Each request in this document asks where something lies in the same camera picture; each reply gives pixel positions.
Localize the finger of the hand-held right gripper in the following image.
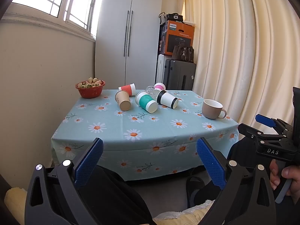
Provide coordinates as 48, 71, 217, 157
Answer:
255, 114, 294, 135
238, 123, 287, 146

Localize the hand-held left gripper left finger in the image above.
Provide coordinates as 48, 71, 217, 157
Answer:
25, 138, 104, 225

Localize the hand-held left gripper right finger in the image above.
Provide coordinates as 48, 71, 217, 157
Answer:
196, 137, 277, 225

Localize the brown paper cup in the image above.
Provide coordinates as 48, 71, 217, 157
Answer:
115, 90, 131, 111

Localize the white cup with black bands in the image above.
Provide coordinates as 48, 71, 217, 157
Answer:
157, 90, 179, 109

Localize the white cup with red sleeve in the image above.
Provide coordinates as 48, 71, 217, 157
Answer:
118, 83, 136, 96

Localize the white cup with teal sleeve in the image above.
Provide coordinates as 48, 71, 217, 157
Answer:
135, 91, 158, 113

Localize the clear glass cup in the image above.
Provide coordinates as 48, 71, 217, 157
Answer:
145, 85, 158, 99

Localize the person's right hand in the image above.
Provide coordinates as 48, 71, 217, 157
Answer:
269, 159, 300, 197

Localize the black slipper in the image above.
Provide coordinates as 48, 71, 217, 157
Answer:
186, 176, 207, 207

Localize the person's left leg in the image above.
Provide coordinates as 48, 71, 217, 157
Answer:
76, 164, 157, 225

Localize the beige ceramic mug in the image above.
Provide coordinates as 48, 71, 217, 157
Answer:
202, 99, 227, 120

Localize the blue daisy tablecloth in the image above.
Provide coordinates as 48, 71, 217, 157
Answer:
50, 89, 239, 181

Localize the cream knit sweater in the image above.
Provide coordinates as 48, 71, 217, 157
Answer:
152, 200, 216, 225

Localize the red plastic bowl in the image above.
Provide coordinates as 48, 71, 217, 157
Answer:
75, 80, 106, 99

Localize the cream curtain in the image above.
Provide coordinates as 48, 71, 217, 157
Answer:
176, 0, 300, 133

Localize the pile of pale fruits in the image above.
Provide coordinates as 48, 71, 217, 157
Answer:
78, 77, 104, 89

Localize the cream fluffy cloth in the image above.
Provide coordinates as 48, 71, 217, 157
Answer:
4, 187, 28, 225

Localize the black suitcase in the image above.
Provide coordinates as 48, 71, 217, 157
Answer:
163, 59, 197, 91

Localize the dark brown handbag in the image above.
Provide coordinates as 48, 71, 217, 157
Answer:
172, 45, 195, 63

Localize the silver suitcase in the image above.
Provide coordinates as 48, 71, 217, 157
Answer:
155, 54, 168, 85

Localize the orange and black cardboard box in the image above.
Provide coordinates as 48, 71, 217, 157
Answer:
160, 20, 195, 56

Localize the white wardrobe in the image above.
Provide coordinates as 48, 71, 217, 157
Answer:
95, 0, 164, 91

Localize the white framed window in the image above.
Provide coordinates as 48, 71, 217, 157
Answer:
11, 0, 106, 38

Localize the black camera bag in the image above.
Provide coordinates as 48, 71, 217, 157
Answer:
159, 12, 184, 24

